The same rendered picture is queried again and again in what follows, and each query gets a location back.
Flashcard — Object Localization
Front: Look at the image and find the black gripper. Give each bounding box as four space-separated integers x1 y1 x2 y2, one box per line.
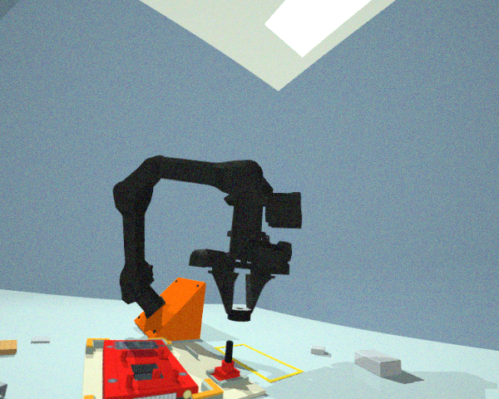
189 223 289 315

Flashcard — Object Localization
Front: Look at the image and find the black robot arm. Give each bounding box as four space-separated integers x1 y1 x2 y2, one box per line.
112 155 302 319

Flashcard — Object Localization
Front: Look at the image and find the black and white wheel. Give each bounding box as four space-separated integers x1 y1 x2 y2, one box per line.
227 307 251 322

